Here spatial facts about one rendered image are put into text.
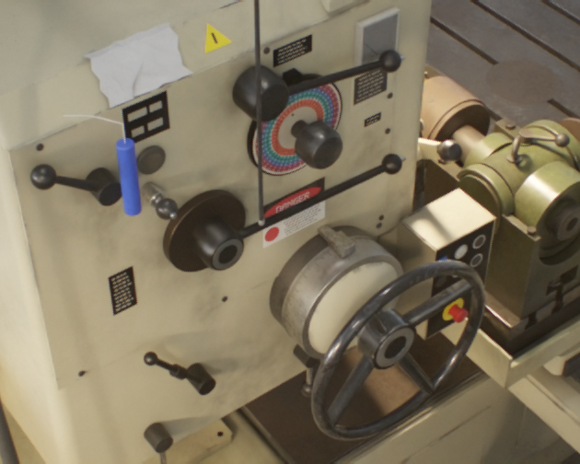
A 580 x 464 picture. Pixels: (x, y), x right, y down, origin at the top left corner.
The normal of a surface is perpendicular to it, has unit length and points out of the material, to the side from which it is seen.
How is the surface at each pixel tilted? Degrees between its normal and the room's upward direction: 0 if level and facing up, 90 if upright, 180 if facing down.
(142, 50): 56
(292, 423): 0
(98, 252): 90
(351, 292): 62
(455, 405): 90
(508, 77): 0
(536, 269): 90
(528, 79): 0
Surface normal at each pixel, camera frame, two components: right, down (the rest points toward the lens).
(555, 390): 0.00, -0.73
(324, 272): -0.34, -0.48
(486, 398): 0.59, 0.55
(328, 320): 0.13, 0.56
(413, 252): -0.81, 0.41
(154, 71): 0.41, 0.33
